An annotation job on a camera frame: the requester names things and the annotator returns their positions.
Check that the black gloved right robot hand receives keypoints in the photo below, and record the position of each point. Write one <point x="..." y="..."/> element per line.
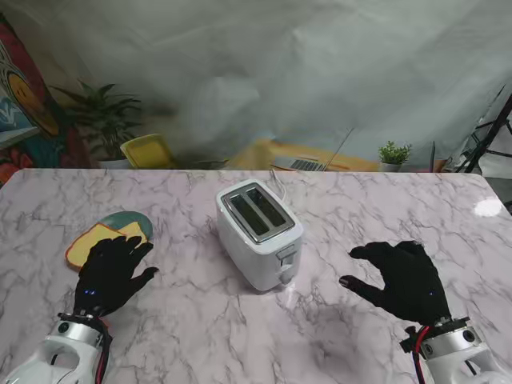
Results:
<point x="412" y="280"/>

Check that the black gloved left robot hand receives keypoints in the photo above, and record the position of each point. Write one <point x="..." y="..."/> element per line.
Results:
<point x="108" y="272"/>

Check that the yellow toast slice orange crust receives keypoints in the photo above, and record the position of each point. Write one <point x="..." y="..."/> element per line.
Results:
<point x="138" y="230"/>
<point x="82" y="250"/>

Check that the white two-slot toaster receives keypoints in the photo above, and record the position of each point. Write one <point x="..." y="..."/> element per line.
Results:
<point x="256" y="256"/>

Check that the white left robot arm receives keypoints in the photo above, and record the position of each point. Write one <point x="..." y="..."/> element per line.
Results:
<point x="36" y="360"/>

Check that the teal round plate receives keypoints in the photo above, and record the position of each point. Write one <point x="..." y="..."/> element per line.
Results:
<point x="120" y="218"/>

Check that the yellow plastic chair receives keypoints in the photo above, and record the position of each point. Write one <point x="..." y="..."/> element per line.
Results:
<point x="148" y="152"/>

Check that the small green potted plant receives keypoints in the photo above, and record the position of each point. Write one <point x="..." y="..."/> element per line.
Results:
<point x="394" y="154"/>

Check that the large green potted plant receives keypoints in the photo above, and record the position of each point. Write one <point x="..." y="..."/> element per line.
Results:
<point x="106" y="116"/>

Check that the silver open laptop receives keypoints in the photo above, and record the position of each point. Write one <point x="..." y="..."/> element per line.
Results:
<point x="298" y="164"/>

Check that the black tripod stand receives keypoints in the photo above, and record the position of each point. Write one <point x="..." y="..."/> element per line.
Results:
<point x="492" y="132"/>

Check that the colourful mural panel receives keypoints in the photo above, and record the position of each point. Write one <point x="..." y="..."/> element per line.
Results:
<point x="24" y="100"/>

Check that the white crumpled backdrop sheet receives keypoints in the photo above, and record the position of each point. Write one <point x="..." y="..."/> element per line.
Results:
<point x="280" y="60"/>

